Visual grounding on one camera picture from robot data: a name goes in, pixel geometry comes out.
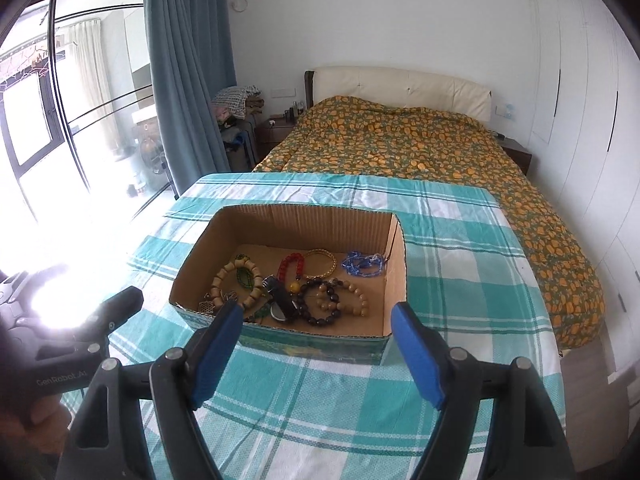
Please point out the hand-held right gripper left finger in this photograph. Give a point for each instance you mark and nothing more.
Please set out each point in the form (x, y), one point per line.
(215, 360)

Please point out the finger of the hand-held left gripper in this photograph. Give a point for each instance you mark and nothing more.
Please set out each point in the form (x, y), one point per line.
(122, 305)

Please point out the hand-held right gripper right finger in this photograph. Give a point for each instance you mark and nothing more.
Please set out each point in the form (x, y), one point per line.
(417, 355)

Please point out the silver metal pendant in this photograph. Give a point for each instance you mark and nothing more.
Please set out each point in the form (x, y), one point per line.
(207, 306)

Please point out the black wristwatch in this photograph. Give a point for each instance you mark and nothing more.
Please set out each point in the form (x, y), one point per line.
(280, 302)

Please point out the gold bangle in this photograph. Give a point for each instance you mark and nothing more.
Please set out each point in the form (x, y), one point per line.
(320, 251)

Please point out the printed cardboard box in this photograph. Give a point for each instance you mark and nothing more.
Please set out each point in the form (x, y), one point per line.
(310, 220)

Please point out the person's left hand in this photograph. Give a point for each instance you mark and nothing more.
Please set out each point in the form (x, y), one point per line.
(45, 420)

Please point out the black framed glass door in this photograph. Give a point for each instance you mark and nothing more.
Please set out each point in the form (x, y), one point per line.
(65, 110)

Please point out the bed with orange floral quilt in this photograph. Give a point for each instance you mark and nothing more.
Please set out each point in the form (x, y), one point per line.
(425, 145)

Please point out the wooden nightstand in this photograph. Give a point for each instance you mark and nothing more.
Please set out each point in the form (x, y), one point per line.
(517, 155)
(272, 135)

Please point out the pile of folded clothes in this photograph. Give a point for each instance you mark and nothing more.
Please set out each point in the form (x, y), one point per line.
(235, 97)

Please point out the white sheer curtain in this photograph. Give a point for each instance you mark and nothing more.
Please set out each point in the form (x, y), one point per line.
(90, 70)

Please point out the blue curtain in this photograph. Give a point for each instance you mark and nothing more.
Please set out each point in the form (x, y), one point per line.
(190, 60)

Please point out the cream padded headboard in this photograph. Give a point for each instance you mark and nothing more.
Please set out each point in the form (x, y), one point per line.
(400, 85)

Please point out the white wardrobe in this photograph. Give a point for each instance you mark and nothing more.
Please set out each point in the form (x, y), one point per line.
(575, 85)

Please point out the white wall socket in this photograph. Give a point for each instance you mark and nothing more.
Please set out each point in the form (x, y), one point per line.
(505, 110)

